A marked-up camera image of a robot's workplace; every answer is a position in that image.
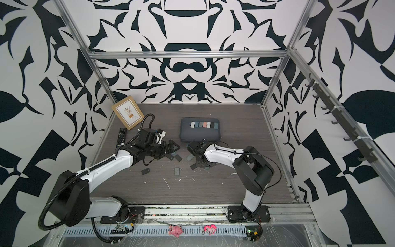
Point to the white slotted cable duct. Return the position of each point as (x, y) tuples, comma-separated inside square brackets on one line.
[(155, 231)]

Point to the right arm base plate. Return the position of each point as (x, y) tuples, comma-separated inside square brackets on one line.
[(239, 213)]

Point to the small circuit board right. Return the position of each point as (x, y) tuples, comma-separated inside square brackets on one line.
[(254, 235)]

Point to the black remote control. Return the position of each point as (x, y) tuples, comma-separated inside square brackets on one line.
[(121, 138)]

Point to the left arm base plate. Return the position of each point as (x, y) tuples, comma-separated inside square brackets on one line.
[(130, 214)]

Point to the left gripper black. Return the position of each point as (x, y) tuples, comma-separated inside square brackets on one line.
[(165, 151)]

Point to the pink toy left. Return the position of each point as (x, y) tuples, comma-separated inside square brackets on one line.
[(175, 230)]

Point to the dark grey storage tray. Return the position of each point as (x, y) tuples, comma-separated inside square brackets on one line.
[(188, 134)]

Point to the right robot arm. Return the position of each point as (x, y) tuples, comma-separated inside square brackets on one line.
[(252, 168)]

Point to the black wall hook rail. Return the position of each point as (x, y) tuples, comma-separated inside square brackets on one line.
[(353, 130)]

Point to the small circuit board left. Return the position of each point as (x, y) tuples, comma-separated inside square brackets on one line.
[(122, 229)]

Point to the wooden picture frame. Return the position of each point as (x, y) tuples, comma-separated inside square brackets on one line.
[(128, 112)]

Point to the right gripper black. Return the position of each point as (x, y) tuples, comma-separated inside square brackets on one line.
[(199, 165)]

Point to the grey-blue eraser centre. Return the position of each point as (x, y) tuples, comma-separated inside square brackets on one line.
[(190, 157)]

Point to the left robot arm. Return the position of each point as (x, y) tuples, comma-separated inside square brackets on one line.
[(71, 202)]

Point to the pink toy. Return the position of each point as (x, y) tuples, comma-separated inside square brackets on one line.
[(175, 230), (210, 229)]

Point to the small circuit board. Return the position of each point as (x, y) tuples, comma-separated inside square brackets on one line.
[(122, 229), (254, 235)]

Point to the pink toy right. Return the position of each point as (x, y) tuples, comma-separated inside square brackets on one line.
[(210, 229)]

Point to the black eraser right pair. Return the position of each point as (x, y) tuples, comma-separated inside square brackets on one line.
[(178, 158)]

